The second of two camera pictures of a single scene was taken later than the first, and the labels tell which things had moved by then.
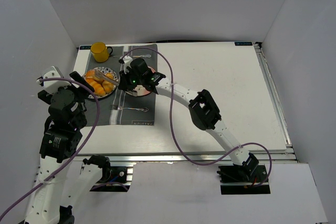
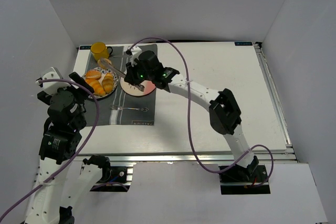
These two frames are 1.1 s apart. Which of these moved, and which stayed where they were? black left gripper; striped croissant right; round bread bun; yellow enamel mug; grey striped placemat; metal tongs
Moved: metal tongs; round bread bun
Stayed: grey striped placemat; black left gripper; striped croissant right; yellow enamel mug
